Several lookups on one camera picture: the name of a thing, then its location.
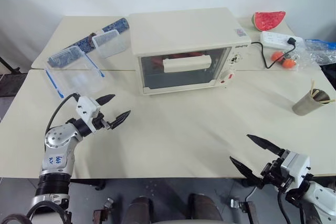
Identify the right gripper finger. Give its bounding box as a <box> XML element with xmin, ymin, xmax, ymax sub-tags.
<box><xmin>229</xmin><ymin>156</ymin><xmax>264</xmax><ymax>189</ymax></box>
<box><xmin>246</xmin><ymin>134</ymin><xmax>286</xmax><ymax>158</ymax></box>

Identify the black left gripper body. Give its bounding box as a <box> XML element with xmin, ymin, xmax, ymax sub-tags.
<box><xmin>92</xmin><ymin>112</ymin><xmax>112</xmax><ymax>130</ymax></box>

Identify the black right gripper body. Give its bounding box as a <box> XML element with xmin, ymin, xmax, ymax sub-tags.
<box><xmin>260</xmin><ymin>150</ymin><xmax>293</xmax><ymax>193</ymax></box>

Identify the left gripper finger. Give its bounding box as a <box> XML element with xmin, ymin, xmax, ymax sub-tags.
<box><xmin>109</xmin><ymin>110</ymin><xmax>131</xmax><ymax>130</ymax></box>
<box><xmin>96</xmin><ymin>94</ymin><xmax>116</xmax><ymax>106</ymax></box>

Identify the cream toaster oven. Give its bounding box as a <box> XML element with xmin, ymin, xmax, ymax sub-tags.
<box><xmin>128</xmin><ymin>7</ymin><xmax>253</xmax><ymax>97</ymax></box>

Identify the metal table clamp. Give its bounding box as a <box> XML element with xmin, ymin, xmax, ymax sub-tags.
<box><xmin>230</xmin><ymin>198</ymin><xmax>259</xmax><ymax>224</ymax></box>
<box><xmin>92</xmin><ymin>197</ymin><xmax>114</xmax><ymax>224</ymax></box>

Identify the large clear plastic container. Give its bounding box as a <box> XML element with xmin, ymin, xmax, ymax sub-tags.
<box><xmin>45</xmin><ymin>45</ymin><xmax>106</xmax><ymax>99</ymax></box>

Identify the dark rounded shape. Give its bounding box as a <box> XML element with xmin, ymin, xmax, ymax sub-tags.
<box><xmin>127</xmin><ymin>195</ymin><xmax>155</xmax><ymax>224</ymax></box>
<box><xmin>186</xmin><ymin>193</ymin><xmax>224</xmax><ymax>224</ymax></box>

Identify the small clear plastic container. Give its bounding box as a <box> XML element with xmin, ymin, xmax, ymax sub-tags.
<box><xmin>91</xmin><ymin>29</ymin><xmax>127</xmax><ymax>59</ymax></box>

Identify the metal cup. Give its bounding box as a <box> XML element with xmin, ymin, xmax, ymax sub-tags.
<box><xmin>292</xmin><ymin>90</ymin><xmax>331</xmax><ymax>116</ymax></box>

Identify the blue patterned rolled mat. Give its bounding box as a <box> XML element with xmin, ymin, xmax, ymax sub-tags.
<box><xmin>48</xmin><ymin>17</ymin><xmax>131</xmax><ymax>68</ymax></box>

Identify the small orange fruit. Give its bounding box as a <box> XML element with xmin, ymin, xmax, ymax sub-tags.
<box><xmin>271</xmin><ymin>51</ymin><xmax>286</xmax><ymax>62</ymax></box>
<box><xmin>282</xmin><ymin>59</ymin><xmax>296</xmax><ymax>70</ymax></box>

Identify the dark object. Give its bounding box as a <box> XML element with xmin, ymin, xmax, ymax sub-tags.
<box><xmin>320</xmin><ymin>62</ymin><xmax>336</xmax><ymax>91</ymax></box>

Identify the clear plastic bag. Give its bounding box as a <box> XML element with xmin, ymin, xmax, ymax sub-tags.
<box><xmin>293</xmin><ymin>38</ymin><xmax>336</xmax><ymax>73</ymax></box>

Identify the white power strip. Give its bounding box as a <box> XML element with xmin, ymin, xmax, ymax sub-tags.
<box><xmin>259</xmin><ymin>30</ymin><xmax>307</xmax><ymax>50</ymax></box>

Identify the red watermelon slice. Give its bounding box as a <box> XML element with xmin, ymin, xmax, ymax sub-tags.
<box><xmin>251</xmin><ymin>11</ymin><xmax>287</xmax><ymax>31</ymax></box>

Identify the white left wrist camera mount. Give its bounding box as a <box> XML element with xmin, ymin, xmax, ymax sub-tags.
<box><xmin>75</xmin><ymin>96</ymin><xmax>102</xmax><ymax>132</ymax></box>

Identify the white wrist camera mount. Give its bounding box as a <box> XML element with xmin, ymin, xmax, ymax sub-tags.
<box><xmin>75</xmin><ymin>96</ymin><xmax>102</xmax><ymax>132</ymax></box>
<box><xmin>280</xmin><ymin>150</ymin><xmax>311</xmax><ymax>188</ymax></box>

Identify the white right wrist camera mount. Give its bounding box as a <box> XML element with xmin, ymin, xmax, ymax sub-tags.
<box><xmin>280</xmin><ymin>150</ymin><xmax>311</xmax><ymax>188</ymax></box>

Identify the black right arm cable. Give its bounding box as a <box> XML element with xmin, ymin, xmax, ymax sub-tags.
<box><xmin>277</xmin><ymin>191</ymin><xmax>291</xmax><ymax>224</ymax></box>

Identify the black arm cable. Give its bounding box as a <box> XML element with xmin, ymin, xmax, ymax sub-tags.
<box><xmin>277</xmin><ymin>191</ymin><xmax>291</xmax><ymax>224</ymax></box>
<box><xmin>45</xmin><ymin>93</ymin><xmax>80</xmax><ymax>136</ymax></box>

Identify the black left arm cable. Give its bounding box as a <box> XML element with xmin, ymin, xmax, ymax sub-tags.
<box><xmin>45</xmin><ymin>93</ymin><xmax>80</xmax><ymax>136</ymax></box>

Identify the black power cable with plug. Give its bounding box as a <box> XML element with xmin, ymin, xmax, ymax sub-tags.
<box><xmin>250</xmin><ymin>40</ymin><xmax>297</xmax><ymax>70</ymax></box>

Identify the dark metal frame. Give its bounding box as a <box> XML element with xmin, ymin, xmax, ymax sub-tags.
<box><xmin>0</xmin><ymin>56</ymin><xmax>27</xmax><ymax>90</ymax></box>

